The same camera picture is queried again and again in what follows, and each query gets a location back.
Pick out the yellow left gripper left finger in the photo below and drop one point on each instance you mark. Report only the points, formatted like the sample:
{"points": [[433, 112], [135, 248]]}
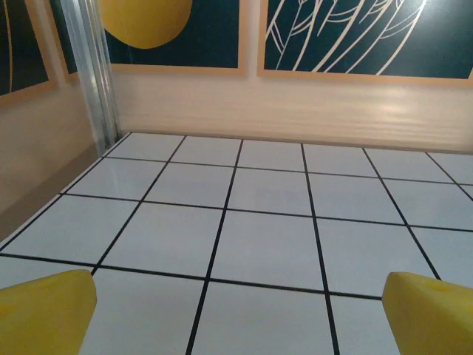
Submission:
{"points": [[44, 314]]}

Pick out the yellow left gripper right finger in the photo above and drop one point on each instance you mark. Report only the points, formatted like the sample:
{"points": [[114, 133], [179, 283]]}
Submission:
{"points": [[432, 318]]}

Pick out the orange circle leaves art panel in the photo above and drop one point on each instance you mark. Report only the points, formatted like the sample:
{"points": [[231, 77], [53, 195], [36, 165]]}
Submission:
{"points": [[443, 37]]}

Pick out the yellow oval feather art panel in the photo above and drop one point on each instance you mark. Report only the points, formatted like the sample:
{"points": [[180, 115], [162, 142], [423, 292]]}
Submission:
{"points": [[214, 37]]}

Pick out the aluminium corner post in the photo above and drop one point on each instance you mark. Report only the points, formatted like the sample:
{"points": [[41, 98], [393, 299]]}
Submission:
{"points": [[92, 74]]}

